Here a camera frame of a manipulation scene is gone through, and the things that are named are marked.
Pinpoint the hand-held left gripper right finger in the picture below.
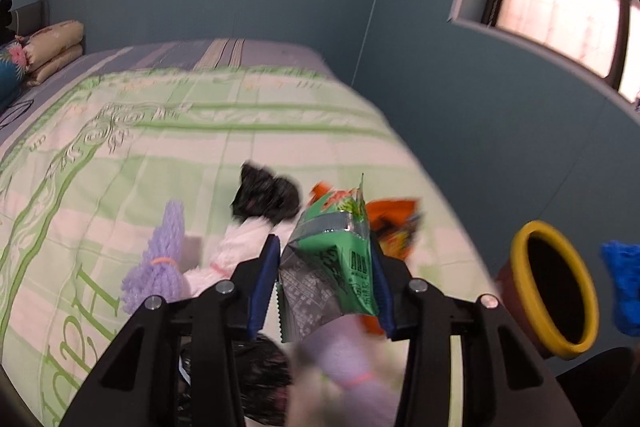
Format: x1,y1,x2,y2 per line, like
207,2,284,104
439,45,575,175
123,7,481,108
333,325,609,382
369,232,583,427

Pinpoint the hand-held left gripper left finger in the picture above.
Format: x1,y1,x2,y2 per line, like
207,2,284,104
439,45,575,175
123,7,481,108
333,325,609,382
59,234,282,427

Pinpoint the white tissue bundle pink band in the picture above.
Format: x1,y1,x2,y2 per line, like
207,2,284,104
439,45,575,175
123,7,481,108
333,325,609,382
187,217,296,298

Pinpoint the green snack packet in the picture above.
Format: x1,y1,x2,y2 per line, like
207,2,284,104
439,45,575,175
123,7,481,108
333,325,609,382
276,173,381,343

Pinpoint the brown bin with yellow rim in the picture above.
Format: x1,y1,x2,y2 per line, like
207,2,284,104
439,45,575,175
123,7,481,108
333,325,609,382
495,220,601,360

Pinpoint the orange snack packet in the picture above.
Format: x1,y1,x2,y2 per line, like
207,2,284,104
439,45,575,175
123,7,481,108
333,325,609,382
309,181,423,338

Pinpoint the crumpled black plastic bag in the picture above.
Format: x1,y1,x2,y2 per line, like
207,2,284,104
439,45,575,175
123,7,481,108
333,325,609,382
177,337,296,427
230,162,303,225

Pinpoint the pale purple foam net bundle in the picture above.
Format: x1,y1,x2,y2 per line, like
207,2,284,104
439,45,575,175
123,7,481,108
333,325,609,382
290,314,408,427

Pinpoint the green plaid blanket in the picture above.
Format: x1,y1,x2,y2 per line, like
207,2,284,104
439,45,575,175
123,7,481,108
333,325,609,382
0,66,496,427

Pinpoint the beige floral pillow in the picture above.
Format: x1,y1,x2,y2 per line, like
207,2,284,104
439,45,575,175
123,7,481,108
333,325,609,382
20,21,85,88

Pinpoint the blue floral pillow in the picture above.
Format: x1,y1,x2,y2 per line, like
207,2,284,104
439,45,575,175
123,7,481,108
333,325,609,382
0,39,31,112

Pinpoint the grey headboard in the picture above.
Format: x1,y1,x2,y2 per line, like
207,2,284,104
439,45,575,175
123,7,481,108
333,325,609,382
10,0,51,38

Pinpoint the window with dark frame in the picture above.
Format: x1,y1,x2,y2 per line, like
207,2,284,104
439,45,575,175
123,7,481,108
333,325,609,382
447,0,640,128

